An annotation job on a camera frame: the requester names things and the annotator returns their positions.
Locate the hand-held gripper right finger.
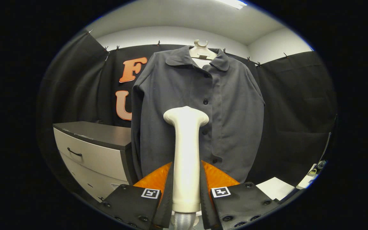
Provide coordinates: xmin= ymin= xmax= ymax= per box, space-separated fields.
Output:
xmin=199 ymin=160 xmax=280 ymax=230

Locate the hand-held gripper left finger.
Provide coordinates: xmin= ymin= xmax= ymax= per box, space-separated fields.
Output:
xmin=96 ymin=161 xmax=174 ymax=230

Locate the white garment steamer head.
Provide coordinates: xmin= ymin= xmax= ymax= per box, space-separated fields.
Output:
xmin=163 ymin=106 xmax=209 ymax=213

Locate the dark grey button shirt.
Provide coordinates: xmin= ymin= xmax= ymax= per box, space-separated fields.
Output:
xmin=131 ymin=46 xmax=265 ymax=183

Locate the cream clothes hanger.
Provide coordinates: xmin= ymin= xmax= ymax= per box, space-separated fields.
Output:
xmin=189 ymin=39 xmax=218 ymax=61

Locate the white flat board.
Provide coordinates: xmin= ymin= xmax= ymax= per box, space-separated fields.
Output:
xmin=256 ymin=177 xmax=295 ymax=201

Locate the grey drawer cabinet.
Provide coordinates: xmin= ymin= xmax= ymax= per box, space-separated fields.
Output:
xmin=53 ymin=121 xmax=138 ymax=202

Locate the white side table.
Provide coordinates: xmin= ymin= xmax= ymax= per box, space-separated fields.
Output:
xmin=296 ymin=164 xmax=318 ymax=189

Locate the black backdrop cloth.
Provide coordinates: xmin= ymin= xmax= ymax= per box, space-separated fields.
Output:
xmin=37 ymin=30 xmax=337 ymax=186

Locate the ceiling light panel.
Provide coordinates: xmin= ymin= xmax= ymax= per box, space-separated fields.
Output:
xmin=216 ymin=0 xmax=248 ymax=10

